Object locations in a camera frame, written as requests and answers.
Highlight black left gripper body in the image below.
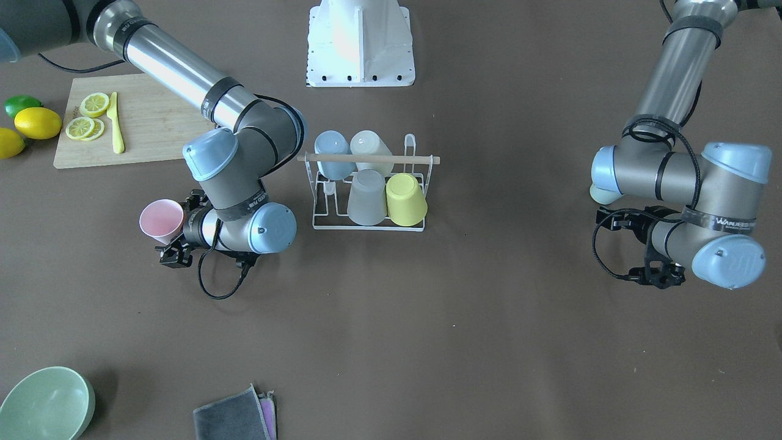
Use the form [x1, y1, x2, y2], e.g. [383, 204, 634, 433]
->
[596, 205, 686, 289]

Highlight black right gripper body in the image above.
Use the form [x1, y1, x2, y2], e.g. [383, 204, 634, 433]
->
[155, 189, 208, 268]

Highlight pink plastic cup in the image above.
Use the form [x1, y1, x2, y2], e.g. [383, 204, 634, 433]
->
[139, 199, 185, 244]

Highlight green plastic cup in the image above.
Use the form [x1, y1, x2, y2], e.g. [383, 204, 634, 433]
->
[589, 184, 623, 205]

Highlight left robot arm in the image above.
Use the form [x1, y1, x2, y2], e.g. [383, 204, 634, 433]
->
[590, 1, 780, 289]

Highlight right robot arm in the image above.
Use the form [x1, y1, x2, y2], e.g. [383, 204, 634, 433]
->
[2, 1, 305, 268]

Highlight light blue plastic cup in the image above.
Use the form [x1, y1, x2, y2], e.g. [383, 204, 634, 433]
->
[315, 130, 356, 181]

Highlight grey plastic cup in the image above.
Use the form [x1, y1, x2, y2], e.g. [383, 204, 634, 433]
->
[347, 169, 387, 226]

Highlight cream plastic cup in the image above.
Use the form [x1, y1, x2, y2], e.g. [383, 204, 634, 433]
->
[349, 130, 395, 177]

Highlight yellow plastic cup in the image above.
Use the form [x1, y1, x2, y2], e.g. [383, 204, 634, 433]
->
[386, 173, 428, 227]

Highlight yellow plastic knife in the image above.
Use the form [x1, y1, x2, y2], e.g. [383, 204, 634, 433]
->
[106, 92, 125, 154]

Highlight wooden cutting board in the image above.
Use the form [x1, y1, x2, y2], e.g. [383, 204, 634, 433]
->
[54, 73, 214, 169]

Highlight lemon slice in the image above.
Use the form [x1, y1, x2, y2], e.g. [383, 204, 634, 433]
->
[65, 116, 106, 142]
[78, 92, 110, 118]

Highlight grey folded cloth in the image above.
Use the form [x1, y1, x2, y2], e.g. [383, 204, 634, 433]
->
[193, 385, 277, 439]

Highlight whole yellow lemon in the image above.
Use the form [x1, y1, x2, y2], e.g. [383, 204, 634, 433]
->
[0, 127, 26, 160]
[14, 108, 62, 140]

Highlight green bowl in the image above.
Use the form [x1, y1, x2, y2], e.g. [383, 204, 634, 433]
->
[1, 367, 96, 439]

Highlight green lime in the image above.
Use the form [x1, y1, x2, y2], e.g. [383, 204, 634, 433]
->
[4, 94, 43, 118]

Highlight white wire cup holder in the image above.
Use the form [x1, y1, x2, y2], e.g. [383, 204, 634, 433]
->
[297, 131, 440, 232]

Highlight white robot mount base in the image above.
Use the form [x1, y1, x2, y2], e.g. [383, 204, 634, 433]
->
[305, 1, 416, 87]

